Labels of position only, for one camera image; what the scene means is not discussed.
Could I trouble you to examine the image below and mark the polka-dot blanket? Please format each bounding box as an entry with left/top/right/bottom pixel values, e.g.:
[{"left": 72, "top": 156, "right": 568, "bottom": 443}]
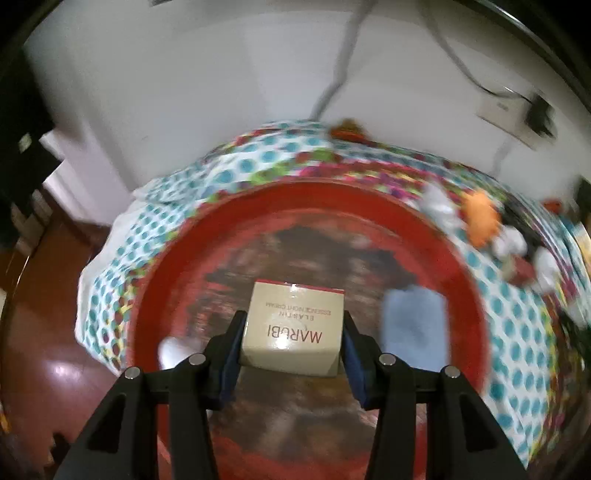
[{"left": 76, "top": 120, "right": 591, "bottom": 467}]

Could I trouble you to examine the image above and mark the short grey cable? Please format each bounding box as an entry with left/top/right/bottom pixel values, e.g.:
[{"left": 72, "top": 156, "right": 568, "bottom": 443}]
[{"left": 489, "top": 141, "right": 512, "bottom": 178}]

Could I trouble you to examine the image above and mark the orange plush toy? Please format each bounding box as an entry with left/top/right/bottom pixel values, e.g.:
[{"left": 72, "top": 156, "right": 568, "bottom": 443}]
[{"left": 462, "top": 191, "right": 502, "bottom": 247}]

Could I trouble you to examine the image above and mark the black cloth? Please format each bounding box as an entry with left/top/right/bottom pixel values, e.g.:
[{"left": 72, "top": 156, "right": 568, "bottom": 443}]
[{"left": 501, "top": 196, "right": 541, "bottom": 250}]

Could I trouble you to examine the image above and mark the dark wooden furniture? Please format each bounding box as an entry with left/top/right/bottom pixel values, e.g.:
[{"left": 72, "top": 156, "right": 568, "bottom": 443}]
[{"left": 0, "top": 46, "right": 63, "bottom": 247}]

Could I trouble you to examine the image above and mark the light blue cloth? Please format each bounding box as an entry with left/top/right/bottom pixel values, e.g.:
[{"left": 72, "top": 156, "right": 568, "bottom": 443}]
[{"left": 382, "top": 286, "right": 448, "bottom": 370}]

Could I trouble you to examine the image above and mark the black plug-in charger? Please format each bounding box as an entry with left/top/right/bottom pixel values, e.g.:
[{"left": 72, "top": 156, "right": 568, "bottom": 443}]
[{"left": 526, "top": 93, "right": 556, "bottom": 138}]

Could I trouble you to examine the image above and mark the round red tray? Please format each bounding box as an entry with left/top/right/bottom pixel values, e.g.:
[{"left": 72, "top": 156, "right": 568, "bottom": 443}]
[{"left": 124, "top": 182, "right": 490, "bottom": 480}]

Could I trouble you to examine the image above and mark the beige wall socket plate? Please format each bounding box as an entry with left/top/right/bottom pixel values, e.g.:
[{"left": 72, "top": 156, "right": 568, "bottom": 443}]
[{"left": 478, "top": 88, "right": 555, "bottom": 148}]

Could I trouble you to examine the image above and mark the thin grey and black cable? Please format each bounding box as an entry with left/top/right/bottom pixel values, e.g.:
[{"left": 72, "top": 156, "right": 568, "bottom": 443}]
[{"left": 422, "top": 0, "right": 532, "bottom": 100}]

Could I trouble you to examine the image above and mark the cream cosmetics box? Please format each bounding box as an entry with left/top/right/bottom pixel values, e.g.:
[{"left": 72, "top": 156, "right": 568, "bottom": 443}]
[{"left": 239, "top": 280, "right": 346, "bottom": 378}]

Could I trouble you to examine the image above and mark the brown and red toy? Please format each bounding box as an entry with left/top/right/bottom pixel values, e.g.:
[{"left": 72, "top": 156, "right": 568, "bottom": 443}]
[{"left": 330, "top": 119, "right": 370, "bottom": 141}]

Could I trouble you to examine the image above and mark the thick grey cable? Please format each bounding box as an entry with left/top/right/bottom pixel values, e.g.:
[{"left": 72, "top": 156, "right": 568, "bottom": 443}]
[{"left": 311, "top": 0, "right": 377, "bottom": 121}]

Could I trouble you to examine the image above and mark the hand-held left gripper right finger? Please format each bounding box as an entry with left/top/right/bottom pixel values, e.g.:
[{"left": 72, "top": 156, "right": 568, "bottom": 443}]
[{"left": 342, "top": 311, "right": 529, "bottom": 480}]

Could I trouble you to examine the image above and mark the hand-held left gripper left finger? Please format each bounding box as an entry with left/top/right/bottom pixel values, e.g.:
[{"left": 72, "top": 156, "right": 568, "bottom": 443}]
[{"left": 55, "top": 311, "right": 247, "bottom": 480}]

